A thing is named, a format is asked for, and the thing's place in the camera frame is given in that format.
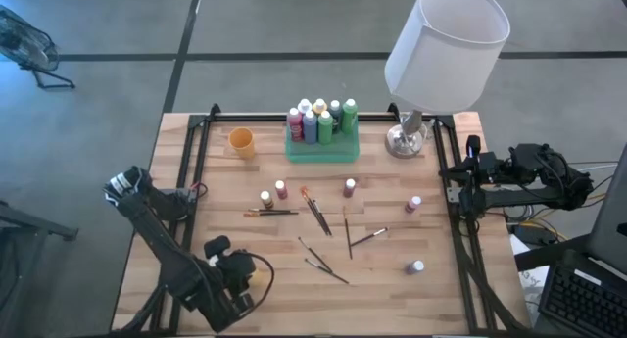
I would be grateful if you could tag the small pink paint bottle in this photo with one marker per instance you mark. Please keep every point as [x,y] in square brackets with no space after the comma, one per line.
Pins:
[411,206]

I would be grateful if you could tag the black computer desk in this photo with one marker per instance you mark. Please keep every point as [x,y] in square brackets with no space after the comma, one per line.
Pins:
[548,252]

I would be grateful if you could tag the black floor fan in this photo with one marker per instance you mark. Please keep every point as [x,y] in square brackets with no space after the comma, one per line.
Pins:
[24,44]

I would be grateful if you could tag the small lavender paint bottle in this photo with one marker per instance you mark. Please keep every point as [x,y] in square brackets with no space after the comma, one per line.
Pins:
[414,268]

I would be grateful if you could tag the silver table lamp white shade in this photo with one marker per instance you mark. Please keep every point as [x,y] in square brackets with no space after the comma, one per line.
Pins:
[441,59]

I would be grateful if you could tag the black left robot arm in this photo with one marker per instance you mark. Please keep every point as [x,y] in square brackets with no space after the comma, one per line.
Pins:
[161,250]

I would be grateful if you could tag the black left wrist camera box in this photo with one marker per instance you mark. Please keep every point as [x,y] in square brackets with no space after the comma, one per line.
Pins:
[217,246]

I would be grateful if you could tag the large dark green paint bottle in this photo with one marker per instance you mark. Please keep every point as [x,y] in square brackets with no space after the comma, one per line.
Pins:
[336,108]

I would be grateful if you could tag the thin black paintbrush gold ferrule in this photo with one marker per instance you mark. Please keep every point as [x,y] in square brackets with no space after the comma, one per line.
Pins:
[347,232]

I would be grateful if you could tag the large white paint bottle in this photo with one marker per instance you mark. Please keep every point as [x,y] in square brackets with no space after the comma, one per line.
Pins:
[304,104]

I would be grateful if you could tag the black side table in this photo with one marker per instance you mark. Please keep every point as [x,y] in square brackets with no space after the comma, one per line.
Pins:
[29,223]

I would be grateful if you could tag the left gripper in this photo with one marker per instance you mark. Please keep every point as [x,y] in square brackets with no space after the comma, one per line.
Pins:
[237,274]

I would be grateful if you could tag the green translucent plastic bin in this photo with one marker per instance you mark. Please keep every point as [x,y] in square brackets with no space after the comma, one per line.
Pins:
[321,154]

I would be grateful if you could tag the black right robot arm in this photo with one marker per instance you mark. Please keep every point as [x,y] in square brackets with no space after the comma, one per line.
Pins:
[534,196]

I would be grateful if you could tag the black keyboard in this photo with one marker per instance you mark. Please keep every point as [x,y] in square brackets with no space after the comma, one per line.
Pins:
[583,304]

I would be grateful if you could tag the large yellow paint bottle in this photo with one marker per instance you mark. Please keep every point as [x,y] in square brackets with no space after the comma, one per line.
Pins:
[260,278]
[320,104]

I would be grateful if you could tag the large light green paint bottle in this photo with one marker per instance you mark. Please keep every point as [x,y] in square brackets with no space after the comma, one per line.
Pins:
[349,120]
[325,130]

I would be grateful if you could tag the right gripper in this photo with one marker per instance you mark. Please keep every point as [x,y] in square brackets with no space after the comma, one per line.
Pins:
[490,166]

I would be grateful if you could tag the small magenta paint bottle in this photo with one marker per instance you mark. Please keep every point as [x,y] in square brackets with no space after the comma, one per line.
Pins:
[349,188]

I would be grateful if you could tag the orange plastic cup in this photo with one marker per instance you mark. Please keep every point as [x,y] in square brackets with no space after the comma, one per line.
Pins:
[241,139]

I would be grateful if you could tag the black power adapter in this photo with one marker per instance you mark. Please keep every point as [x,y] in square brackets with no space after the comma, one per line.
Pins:
[534,234]

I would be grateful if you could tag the black frame clamp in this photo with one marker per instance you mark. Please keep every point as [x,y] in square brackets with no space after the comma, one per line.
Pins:
[393,109]
[214,109]

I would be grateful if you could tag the large lavender paint bottle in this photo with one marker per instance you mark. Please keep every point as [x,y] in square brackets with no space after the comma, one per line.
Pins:
[309,130]

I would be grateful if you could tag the short black paintbrush silver ferrule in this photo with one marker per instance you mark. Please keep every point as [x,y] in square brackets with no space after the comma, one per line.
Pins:
[370,237]

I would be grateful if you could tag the long black paintbrush gold ferrule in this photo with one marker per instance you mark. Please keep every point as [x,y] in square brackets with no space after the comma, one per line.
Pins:
[274,213]

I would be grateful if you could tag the white printed paper sheet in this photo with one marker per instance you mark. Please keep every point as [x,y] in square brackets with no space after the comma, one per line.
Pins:
[531,279]

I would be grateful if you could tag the computer monitor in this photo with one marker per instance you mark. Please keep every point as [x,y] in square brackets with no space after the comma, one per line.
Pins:
[612,215]

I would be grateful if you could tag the black paintbrush orange fan bristles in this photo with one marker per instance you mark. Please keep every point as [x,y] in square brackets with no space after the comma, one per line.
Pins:
[304,193]

